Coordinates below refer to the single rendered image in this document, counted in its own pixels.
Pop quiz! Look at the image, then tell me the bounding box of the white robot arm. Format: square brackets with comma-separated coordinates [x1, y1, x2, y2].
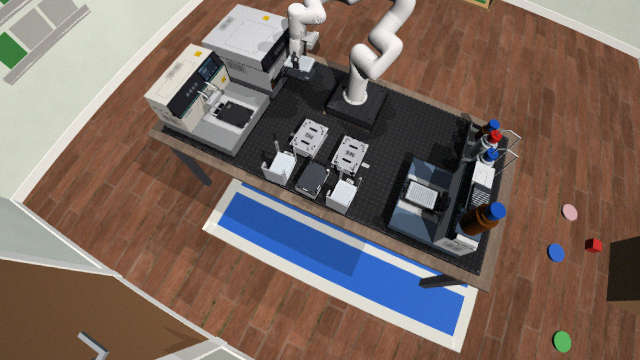
[287, 0, 416, 105]

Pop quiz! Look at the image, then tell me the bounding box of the red bottle cap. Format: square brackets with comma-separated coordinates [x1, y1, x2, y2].
[488, 130, 502, 143]

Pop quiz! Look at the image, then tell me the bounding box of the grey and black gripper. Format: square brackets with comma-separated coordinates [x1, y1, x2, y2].
[289, 37, 306, 69]

